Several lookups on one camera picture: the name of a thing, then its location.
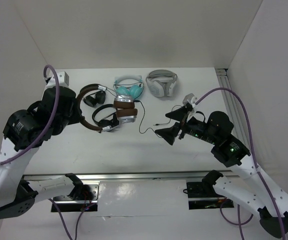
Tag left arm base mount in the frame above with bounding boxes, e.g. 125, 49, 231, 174
52, 181, 100, 213

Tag aluminium rail right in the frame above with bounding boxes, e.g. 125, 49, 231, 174
215, 68, 232, 90

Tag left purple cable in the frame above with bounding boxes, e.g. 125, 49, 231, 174
0, 64, 97, 236

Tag purple cable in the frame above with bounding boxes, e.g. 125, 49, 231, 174
195, 87, 285, 240
0, 64, 97, 236

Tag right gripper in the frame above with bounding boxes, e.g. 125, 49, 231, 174
153, 105, 217, 144

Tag brown silver headphones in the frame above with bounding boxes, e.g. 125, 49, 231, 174
76, 83, 138, 133

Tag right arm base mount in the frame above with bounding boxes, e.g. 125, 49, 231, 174
182, 181, 234, 210

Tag black headphones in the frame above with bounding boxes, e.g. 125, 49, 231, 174
91, 104, 120, 132
83, 86, 107, 108

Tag white grey gaming headset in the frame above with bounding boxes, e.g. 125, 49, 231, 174
145, 69, 178, 98

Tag black headphones near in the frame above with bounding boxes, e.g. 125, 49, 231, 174
91, 104, 120, 132

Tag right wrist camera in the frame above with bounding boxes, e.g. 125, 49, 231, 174
182, 93, 198, 112

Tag teal headphones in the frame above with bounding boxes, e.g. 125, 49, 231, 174
113, 74, 144, 100

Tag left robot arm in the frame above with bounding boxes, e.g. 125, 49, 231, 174
0, 86, 92, 220

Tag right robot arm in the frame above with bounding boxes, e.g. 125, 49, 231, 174
155, 105, 288, 239

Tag black headphone cable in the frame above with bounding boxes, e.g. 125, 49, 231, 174
132, 99, 207, 135

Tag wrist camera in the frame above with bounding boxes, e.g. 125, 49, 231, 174
182, 93, 198, 112
45, 71, 70, 89

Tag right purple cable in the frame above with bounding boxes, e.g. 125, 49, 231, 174
195, 87, 285, 240

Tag black headphones far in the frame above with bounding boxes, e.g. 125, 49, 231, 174
83, 86, 107, 108

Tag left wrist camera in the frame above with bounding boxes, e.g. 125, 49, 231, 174
45, 71, 70, 89

